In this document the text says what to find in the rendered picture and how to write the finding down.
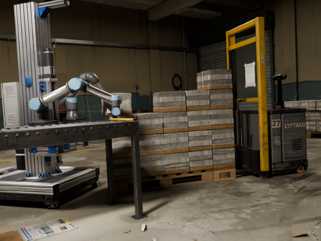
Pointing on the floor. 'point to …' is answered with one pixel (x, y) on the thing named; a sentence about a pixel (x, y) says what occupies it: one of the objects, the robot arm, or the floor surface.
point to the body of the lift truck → (279, 137)
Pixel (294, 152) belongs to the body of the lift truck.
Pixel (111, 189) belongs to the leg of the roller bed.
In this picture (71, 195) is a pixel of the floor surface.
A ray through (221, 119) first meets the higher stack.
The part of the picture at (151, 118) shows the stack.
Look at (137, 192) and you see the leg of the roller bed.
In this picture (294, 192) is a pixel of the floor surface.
